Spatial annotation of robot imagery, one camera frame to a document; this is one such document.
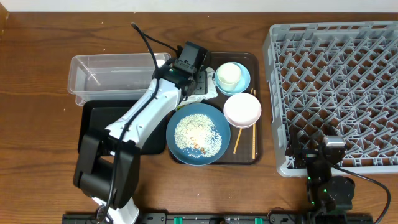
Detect white napkin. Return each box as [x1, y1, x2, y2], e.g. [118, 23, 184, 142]
[177, 67, 218, 108]

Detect dark blue plate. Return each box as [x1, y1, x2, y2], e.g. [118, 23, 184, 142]
[166, 103, 231, 166]

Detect rice leftovers pile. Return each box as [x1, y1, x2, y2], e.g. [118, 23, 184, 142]
[174, 114, 222, 159]

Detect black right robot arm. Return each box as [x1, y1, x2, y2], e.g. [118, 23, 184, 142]
[285, 126, 355, 223]

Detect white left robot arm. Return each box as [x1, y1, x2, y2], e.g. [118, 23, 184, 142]
[73, 63, 212, 223]

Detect grey dishwasher rack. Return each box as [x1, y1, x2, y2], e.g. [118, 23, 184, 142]
[263, 21, 397, 177]

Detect cream plastic cup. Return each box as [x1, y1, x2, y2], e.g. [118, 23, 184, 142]
[216, 63, 242, 92]

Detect light blue small bowl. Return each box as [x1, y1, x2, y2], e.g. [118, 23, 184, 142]
[215, 62, 251, 96]

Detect pink bowl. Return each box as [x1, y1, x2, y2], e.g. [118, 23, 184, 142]
[223, 93, 262, 128]

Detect wooden chopstick left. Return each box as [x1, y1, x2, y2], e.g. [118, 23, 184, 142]
[233, 88, 256, 154]

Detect wooden chopstick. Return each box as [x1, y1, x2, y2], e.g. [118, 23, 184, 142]
[233, 88, 256, 154]
[251, 88, 256, 159]

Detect wooden chopstick right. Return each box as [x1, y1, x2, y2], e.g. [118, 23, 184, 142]
[251, 88, 256, 159]

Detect brown serving tray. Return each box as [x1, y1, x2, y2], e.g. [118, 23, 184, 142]
[205, 52, 263, 166]

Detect clear plastic bin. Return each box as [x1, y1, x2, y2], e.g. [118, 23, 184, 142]
[68, 53, 155, 106]

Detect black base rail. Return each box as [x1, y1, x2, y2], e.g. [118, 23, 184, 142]
[61, 212, 374, 224]

